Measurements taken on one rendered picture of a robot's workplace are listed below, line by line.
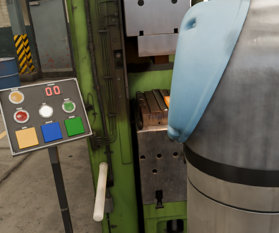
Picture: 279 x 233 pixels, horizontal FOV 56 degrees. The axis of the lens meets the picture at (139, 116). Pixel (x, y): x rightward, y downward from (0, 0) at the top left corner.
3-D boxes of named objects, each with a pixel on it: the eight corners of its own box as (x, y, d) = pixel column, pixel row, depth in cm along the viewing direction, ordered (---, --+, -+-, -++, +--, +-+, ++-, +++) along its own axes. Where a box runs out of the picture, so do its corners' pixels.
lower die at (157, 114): (181, 123, 138) (180, 107, 135) (142, 126, 137) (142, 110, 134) (167, 100, 177) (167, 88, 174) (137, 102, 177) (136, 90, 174)
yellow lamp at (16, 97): (21, 102, 111) (19, 92, 109) (10, 103, 110) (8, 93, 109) (24, 100, 114) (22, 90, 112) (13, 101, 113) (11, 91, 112)
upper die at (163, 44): (180, 53, 126) (180, 33, 122) (138, 57, 125) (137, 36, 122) (166, 45, 165) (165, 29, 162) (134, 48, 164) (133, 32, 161)
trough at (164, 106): (171, 111, 135) (171, 108, 135) (161, 112, 135) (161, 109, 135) (160, 90, 175) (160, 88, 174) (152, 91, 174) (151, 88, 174)
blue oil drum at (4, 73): (15, 107, 506) (4, 61, 476) (-13, 108, 514) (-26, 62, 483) (30, 98, 561) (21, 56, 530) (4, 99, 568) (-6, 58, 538)
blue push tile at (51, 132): (62, 137, 114) (58, 121, 115) (45, 142, 111) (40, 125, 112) (62, 138, 116) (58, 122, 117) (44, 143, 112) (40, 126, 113)
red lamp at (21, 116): (27, 121, 110) (24, 112, 108) (15, 123, 109) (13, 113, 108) (29, 119, 113) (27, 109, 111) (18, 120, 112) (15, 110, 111)
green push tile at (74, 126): (85, 132, 119) (80, 116, 119) (68, 136, 115) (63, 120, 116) (84, 133, 120) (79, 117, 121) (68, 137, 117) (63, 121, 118)
